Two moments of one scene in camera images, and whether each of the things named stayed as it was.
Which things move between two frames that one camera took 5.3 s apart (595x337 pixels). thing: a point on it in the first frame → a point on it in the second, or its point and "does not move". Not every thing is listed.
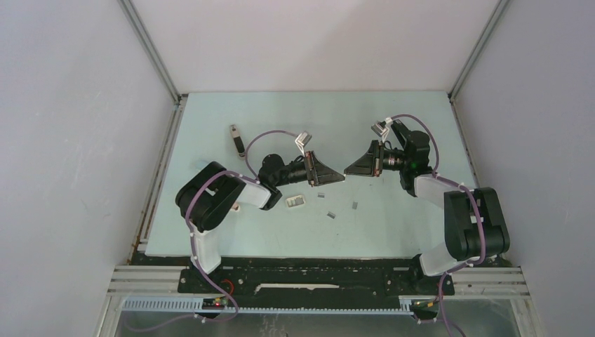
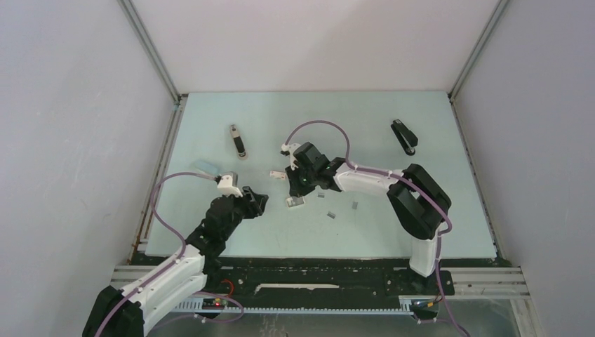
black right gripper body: [393, 160] → [302, 180]
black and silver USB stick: [238, 141] does not move
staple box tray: [295, 201] does not move
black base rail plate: [222, 289] does not move
